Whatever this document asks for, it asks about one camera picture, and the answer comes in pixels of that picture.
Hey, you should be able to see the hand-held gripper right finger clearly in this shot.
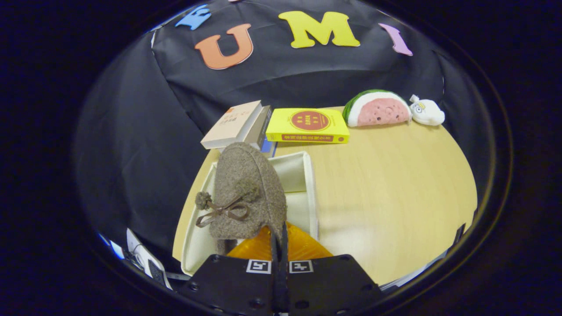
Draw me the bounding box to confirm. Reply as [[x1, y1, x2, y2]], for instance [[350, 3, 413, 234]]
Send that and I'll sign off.
[[282, 222, 383, 316]]

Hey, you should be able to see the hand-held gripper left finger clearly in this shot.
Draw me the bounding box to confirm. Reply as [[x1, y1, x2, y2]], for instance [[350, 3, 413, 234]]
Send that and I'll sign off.
[[180, 224, 282, 316]]

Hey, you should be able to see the brown fuzzy slipper shoe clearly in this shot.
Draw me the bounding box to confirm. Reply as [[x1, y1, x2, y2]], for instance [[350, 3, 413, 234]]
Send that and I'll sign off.
[[195, 142, 287, 255]]

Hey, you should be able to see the cream storage box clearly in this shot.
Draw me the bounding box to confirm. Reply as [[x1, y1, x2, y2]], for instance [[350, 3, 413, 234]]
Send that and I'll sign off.
[[181, 151, 319, 276]]

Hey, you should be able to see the white printed board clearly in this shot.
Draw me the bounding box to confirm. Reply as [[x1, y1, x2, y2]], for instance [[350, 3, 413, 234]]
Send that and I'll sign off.
[[126, 228, 173, 290]]

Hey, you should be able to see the beige book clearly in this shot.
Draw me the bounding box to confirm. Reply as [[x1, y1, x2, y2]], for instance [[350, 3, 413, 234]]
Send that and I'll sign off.
[[201, 100, 263, 150]]

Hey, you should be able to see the yellow book with red circle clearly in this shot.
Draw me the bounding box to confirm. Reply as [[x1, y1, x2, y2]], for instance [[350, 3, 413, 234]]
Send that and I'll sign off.
[[266, 108, 350, 144]]

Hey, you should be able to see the watermelon slice plush toy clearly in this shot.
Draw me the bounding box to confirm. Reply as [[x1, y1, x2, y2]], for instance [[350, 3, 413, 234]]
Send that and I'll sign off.
[[342, 90, 412, 128]]

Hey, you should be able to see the white plush toy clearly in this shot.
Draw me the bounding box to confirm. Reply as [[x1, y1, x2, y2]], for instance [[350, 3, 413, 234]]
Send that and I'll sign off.
[[409, 94, 446, 126]]

